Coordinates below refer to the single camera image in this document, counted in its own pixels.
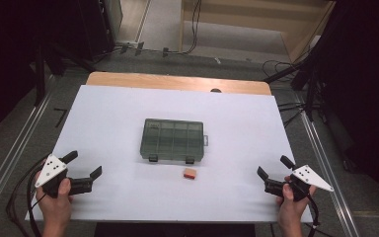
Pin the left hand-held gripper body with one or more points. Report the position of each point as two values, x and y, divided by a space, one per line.
51 169

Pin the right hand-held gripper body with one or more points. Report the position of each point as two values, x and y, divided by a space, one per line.
309 177

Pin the small tan and red block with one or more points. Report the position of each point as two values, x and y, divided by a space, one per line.
189 173

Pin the translucent green compartment box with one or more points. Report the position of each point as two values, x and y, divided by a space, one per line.
172 140

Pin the person's right hand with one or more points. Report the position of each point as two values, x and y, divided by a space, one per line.
291 212

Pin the person's left hand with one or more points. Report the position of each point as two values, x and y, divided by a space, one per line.
54 210

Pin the white board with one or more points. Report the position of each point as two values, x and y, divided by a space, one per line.
112 115

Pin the black metal stand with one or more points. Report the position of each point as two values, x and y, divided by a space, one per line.
309 85
41 75

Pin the dark table grommet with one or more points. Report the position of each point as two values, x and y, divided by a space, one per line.
215 90

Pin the wooden table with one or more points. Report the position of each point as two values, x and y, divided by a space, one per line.
164 81

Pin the black cabinet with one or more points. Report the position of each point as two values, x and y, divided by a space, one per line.
93 26

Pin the wooden shelf unit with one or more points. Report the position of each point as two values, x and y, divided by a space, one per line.
243 19

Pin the metal floor rail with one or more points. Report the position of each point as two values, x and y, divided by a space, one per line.
13 154
329 171

